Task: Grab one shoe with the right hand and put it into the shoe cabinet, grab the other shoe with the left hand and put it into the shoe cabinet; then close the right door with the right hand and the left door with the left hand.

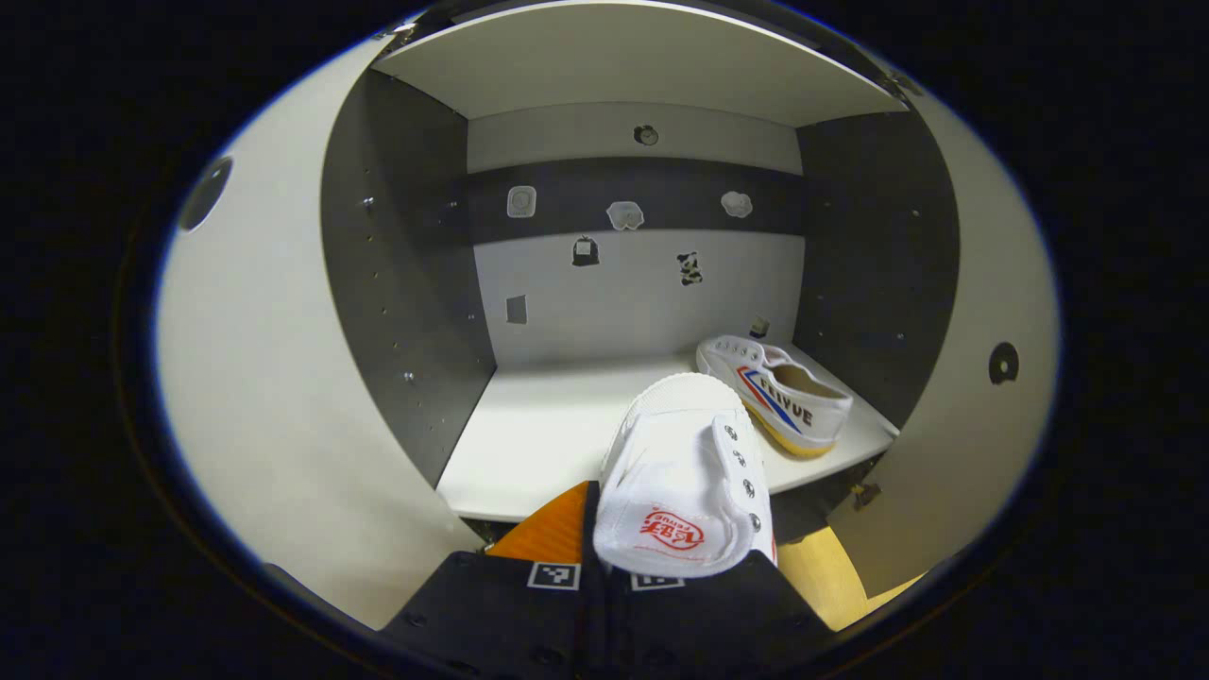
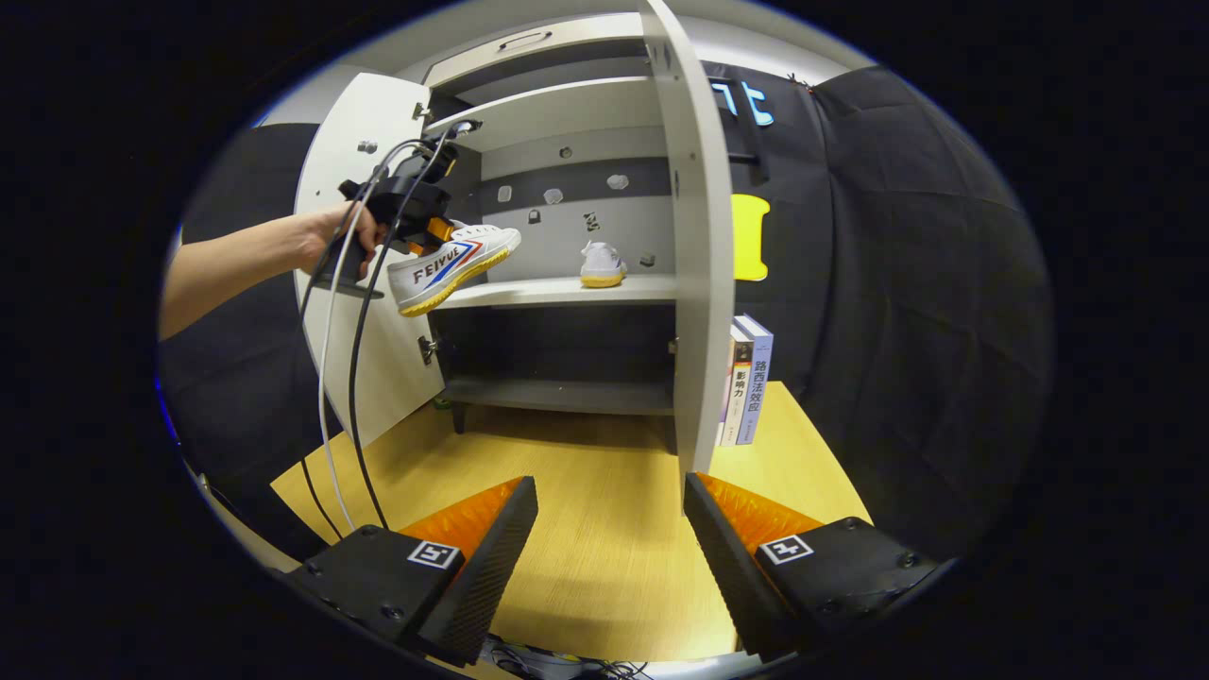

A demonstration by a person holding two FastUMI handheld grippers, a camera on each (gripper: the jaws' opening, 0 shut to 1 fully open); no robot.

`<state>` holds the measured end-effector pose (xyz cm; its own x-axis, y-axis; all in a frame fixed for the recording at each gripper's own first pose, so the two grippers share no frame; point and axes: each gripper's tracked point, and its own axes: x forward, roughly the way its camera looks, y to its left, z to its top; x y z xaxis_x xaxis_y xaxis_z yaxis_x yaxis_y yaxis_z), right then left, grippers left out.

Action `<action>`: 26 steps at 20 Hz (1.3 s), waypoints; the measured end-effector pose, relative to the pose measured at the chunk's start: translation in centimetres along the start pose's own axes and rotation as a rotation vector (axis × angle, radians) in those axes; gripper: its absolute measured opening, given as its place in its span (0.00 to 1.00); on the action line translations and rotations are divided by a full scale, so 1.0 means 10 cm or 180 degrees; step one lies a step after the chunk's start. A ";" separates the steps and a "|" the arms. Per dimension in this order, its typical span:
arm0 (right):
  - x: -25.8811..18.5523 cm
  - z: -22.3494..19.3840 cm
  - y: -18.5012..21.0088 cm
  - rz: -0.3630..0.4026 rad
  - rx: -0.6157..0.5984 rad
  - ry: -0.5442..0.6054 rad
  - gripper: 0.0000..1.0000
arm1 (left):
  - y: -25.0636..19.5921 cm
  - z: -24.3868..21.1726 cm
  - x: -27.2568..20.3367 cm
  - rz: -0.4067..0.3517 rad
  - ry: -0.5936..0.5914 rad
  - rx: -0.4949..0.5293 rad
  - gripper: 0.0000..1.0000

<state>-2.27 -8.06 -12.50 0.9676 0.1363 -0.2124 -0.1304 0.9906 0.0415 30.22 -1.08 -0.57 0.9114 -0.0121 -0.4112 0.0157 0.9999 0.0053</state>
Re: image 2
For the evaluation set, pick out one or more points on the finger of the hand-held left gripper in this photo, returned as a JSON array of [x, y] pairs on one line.
[[416, 248], [440, 229]]

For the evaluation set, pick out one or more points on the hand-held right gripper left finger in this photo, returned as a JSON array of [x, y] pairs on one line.
[[486, 567]]

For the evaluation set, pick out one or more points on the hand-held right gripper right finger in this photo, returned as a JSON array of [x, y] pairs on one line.
[[727, 567]]

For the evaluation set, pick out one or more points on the white shoe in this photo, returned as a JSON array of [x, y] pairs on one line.
[[453, 269], [602, 264]]

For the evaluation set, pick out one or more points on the white cabinet door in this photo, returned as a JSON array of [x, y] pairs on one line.
[[699, 283], [378, 349]]

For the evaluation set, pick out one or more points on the white shoe cabinet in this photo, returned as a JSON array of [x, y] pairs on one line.
[[567, 349]]

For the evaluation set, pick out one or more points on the white cabinet drawer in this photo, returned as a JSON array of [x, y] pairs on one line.
[[529, 52]]

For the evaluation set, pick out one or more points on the thin white book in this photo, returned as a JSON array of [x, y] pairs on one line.
[[722, 416]]

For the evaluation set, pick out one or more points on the white and brown book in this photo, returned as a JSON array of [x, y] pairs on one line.
[[739, 387]]

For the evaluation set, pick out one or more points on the pale blue book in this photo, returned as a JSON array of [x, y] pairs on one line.
[[759, 378]]

